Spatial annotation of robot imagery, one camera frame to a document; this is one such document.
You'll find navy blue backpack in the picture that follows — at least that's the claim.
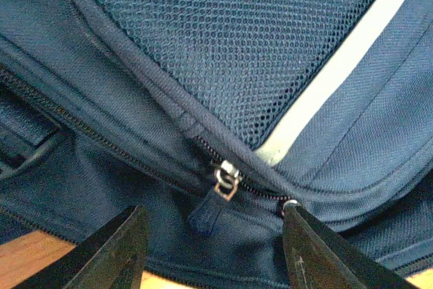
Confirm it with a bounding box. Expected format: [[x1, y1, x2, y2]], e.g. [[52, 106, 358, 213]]
[[1, 0, 432, 288]]

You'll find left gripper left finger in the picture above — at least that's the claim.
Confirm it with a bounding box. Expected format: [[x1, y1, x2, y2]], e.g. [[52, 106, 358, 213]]
[[15, 205, 148, 288]]

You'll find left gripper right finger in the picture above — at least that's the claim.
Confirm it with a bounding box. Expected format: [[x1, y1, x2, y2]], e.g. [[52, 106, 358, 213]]
[[282, 202, 415, 288]]

